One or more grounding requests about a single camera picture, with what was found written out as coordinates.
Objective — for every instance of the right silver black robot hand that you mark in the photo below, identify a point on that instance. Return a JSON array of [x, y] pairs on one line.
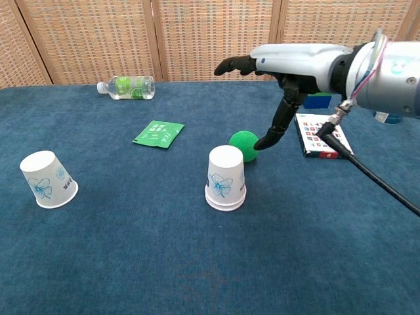
[[295, 60]]

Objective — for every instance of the white paper cup blue flowers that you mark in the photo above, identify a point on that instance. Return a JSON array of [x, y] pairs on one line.
[[225, 170], [46, 177]]

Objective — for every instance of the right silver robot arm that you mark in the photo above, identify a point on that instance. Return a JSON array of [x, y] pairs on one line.
[[393, 78]]

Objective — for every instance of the blue toy building brick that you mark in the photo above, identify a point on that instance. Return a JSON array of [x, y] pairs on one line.
[[317, 101]]

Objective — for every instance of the card box with coloured pictures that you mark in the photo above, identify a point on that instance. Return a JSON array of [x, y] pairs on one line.
[[310, 144]]

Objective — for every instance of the green foam ball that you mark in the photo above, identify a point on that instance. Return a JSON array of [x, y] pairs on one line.
[[243, 141]]

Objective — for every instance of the white blue Starbucks tumbler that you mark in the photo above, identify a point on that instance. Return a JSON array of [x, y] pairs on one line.
[[390, 118]]

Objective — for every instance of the woven wooden folding screen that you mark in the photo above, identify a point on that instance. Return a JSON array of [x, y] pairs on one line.
[[164, 36]]

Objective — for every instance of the green foil sachet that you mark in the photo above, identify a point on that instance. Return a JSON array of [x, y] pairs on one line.
[[158, 134]]

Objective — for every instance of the clear bottle green label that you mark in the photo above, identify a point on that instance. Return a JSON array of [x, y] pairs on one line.
[[131, 87]]

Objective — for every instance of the blue velvet tablecloth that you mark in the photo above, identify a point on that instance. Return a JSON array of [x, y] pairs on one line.
[[164, 249]]

